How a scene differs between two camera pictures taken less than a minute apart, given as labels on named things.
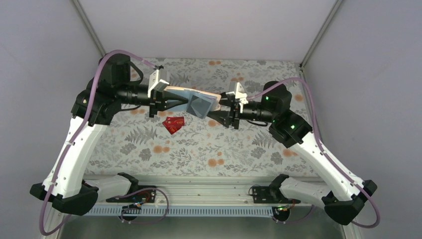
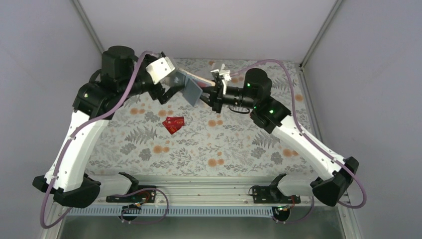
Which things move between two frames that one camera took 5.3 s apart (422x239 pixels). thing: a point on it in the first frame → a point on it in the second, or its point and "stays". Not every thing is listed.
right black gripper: x=235 y=112 → x=217 y=100
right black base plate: x=269 y=194 stays
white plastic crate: x=177 y=212 stays
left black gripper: x=153 y=102 → x=158 y=91
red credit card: x=172 y=127 stays
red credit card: x=173 y=124 stays
